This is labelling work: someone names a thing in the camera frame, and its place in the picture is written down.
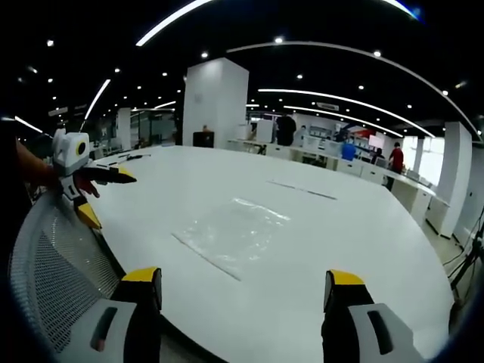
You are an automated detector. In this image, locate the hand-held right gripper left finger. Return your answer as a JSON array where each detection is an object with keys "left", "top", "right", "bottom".
[{"left": 48, "top": 266, "right": 163, "bottom": 363}]

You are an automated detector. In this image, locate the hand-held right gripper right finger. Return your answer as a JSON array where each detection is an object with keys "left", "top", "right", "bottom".
[{"left": 321, "top": 268, "right": 425, "bottom": 363}]

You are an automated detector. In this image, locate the clear plastic food packaging bag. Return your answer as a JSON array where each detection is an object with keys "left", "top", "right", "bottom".
[{"left": 171, "top": 197, "right": 293, "bottom": 282}]

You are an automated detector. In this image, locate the person's left hand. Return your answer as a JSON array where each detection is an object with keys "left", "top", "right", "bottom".
[{"left": 73, "top": 174, "right": 101, "bottom": 200}]

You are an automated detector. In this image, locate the grey mesh chair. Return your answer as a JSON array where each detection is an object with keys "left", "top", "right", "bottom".
[{"left": 8, "top": 188, "right": 128, "bottom": 355}]

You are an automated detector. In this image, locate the white square pillar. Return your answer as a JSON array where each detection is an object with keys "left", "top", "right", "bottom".
[{"left": 182, "top": 57, "right": 250, "bottom": 150}]

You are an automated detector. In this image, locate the black tripod stand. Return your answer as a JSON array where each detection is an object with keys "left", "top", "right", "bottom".
[{"left": 448, "top": 209, "right": 484, "bottom": 294}]

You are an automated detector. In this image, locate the row of white desks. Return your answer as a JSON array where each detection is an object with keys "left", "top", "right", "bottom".
[{"left": 226, "top": 136, "right": 451, "bottom": 237}]

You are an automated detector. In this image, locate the white pillar by window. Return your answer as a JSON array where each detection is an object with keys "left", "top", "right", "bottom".
[{"left": 438, "top": 120, "right": 473, "bottom": 239}]

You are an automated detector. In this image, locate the black cable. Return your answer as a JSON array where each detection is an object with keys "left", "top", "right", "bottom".
[{"left": 115, "top": 150, "right": 153, "bottom": 163}]

